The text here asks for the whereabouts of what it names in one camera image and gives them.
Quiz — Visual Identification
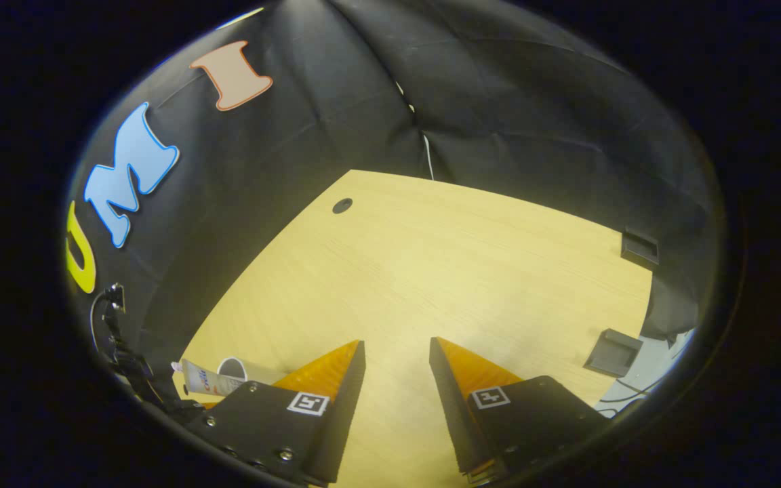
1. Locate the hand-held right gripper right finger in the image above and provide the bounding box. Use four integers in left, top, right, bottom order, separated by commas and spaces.
428, 336, 613, 485

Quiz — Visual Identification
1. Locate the black backdrop cloth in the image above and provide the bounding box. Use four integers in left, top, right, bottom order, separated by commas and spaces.
65, 0, 713, 380

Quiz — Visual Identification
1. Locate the wooden desktop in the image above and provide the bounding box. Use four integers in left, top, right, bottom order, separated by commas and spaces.
172, 169, 656, 488

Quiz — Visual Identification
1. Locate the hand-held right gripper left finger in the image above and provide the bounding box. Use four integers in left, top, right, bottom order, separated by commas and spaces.
186, 340, 367, 486

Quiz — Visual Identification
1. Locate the white toothpaste tube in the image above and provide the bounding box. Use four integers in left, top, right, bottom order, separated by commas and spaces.
172, 357, 250, 398

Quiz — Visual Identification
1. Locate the black desk clamp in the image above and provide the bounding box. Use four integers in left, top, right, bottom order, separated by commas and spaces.
583, 328, 644, 378
620, 229, 660, 267

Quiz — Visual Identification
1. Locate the white cable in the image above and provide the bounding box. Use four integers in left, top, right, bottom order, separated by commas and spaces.
394, 81, 436, 181

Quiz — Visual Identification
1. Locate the white cup with wooden handle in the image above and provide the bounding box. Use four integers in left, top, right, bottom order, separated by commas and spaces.
218, 355, 293, 388

